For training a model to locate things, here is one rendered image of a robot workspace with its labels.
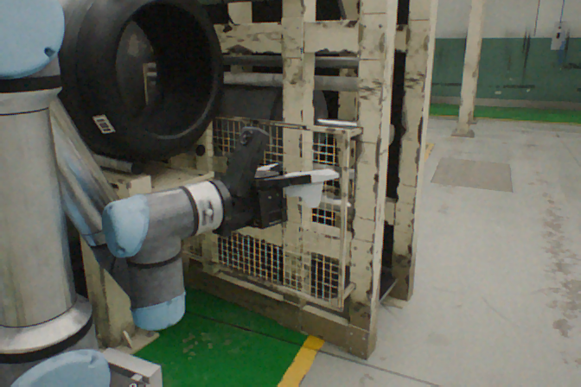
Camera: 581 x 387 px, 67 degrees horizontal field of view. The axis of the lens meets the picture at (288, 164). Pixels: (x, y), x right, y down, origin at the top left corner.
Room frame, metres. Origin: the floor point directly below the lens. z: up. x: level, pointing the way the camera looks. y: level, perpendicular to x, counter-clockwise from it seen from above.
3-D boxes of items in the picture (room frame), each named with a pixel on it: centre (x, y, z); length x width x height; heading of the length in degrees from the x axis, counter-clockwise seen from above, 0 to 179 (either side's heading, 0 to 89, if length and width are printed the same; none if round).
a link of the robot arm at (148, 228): (0.56, 0.19, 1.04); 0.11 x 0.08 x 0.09; 130
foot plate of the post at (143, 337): (1.67, 0.77, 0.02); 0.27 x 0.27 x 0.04; 57
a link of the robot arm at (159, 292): (0.57, 0.20, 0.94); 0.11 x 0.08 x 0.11; 40
